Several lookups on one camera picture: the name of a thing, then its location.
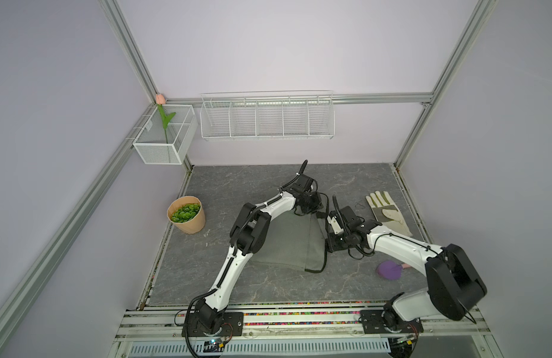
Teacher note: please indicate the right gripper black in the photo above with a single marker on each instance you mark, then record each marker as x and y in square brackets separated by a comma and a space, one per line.
[330, 244]

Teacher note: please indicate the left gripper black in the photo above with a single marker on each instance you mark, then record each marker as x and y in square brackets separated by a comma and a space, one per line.
[317, 205]

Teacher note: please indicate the grey laptop bag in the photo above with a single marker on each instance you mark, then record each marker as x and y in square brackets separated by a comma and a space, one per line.
[296, 242]

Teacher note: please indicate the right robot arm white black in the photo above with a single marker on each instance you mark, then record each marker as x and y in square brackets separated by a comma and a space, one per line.
[453, 288]

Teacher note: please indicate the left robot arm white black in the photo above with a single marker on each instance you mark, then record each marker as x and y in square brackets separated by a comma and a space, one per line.
[247, 237]

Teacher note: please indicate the beige work glove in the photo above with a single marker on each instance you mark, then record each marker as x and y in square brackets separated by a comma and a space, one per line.
[386, 211]

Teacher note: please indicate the purple pink brush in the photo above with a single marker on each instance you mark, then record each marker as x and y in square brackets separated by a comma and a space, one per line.
[391, 270]

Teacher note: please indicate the potted green plant paper cup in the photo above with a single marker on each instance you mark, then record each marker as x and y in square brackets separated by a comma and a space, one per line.
[187, 214]

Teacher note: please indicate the white mesh box basket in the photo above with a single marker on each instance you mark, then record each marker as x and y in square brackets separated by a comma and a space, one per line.
[150, 142]

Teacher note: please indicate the pink artificial tulip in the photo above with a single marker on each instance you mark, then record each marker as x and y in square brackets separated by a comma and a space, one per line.
[166, 118]

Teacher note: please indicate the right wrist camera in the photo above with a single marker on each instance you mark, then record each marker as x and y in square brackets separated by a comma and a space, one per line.
[335, 225]

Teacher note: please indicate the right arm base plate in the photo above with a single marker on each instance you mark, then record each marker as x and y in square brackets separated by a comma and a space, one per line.
[387, 322]

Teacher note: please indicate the white wire wall shelf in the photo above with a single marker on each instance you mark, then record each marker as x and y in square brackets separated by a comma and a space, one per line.
[268, 115]

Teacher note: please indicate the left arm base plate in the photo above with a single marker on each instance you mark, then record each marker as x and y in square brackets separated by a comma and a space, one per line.
[223, 324]

